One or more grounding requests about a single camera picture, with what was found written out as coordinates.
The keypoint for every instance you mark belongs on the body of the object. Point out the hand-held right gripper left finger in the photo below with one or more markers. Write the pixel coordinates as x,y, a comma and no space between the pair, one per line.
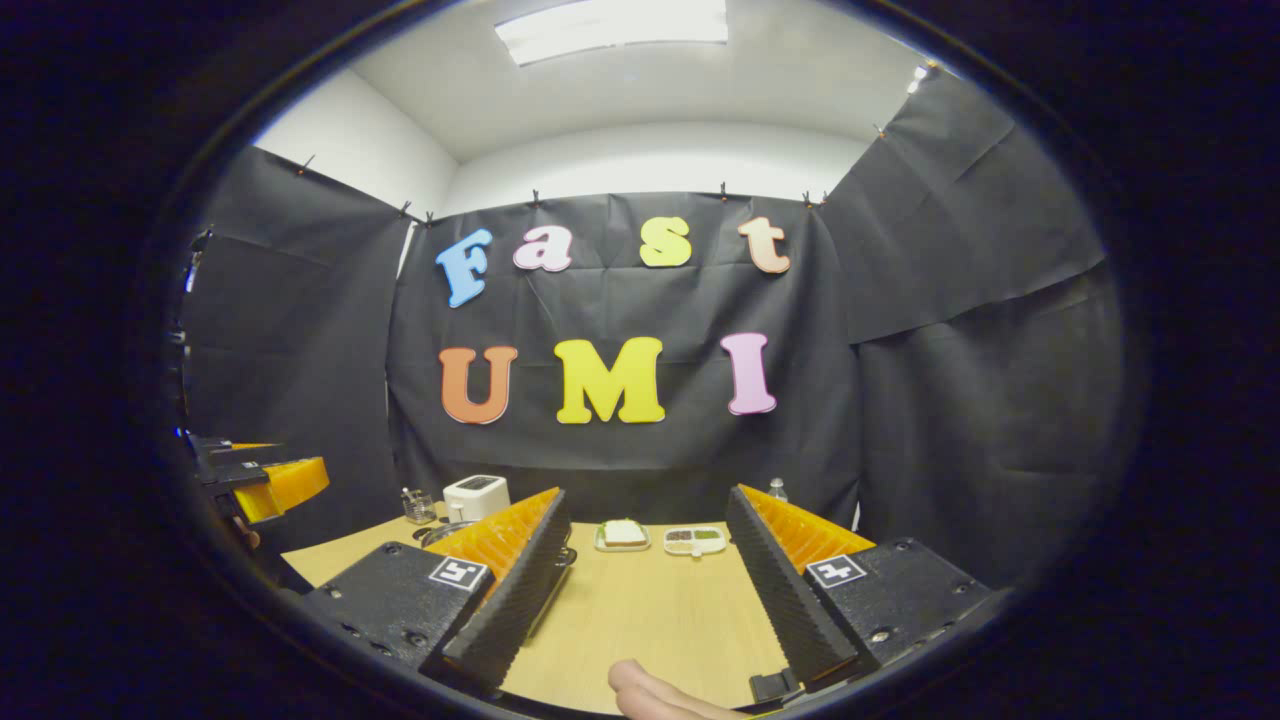
520,600

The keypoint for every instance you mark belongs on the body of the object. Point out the large ceiling light panel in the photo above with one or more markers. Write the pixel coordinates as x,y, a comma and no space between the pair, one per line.
615,30

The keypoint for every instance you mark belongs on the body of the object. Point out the black backdrop cloth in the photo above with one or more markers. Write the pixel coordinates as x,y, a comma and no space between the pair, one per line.
640,300

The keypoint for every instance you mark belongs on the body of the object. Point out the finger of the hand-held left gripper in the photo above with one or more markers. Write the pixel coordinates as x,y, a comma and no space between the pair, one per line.
290,485
255,447

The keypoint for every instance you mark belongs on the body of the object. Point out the white toaster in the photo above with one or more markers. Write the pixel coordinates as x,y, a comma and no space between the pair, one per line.
478,497

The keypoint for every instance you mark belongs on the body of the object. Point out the sandwich on plate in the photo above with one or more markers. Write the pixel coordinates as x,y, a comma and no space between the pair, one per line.
623,535

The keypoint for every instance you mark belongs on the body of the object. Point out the white divided food tray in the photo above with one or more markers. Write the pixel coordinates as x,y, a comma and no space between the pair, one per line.
695,541

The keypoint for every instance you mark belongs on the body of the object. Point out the green label drink bottle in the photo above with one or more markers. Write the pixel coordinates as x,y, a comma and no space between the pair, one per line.
778,491

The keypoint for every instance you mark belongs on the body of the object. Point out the small ceiling light panel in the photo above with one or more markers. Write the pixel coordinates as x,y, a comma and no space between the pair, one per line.
917,80

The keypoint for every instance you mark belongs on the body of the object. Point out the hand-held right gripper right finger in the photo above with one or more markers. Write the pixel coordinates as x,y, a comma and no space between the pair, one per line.
780,600

